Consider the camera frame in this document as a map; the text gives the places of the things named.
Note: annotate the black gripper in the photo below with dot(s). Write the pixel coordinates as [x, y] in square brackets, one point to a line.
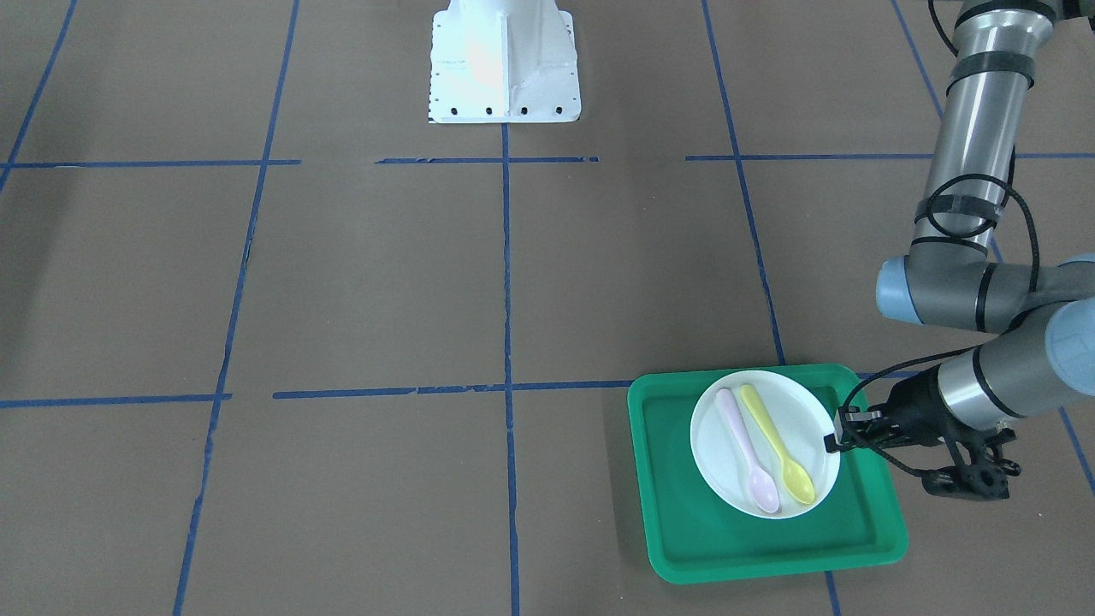
[914, 408]

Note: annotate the yellow plastic spoon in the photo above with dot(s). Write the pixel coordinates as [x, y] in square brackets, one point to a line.
[794, 479]

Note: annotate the white round plate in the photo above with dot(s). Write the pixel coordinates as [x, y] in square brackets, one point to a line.
[802, 422]

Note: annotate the pink plastic spoon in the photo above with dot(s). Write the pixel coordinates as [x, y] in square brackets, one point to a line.
[759, 484]

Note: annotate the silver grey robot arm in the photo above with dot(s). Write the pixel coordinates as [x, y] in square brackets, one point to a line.
[974, 262]

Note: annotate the green plastic tray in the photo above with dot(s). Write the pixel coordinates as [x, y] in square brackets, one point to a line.
[692, 536]

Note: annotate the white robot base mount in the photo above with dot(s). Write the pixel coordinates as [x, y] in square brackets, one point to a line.
[503, 61]

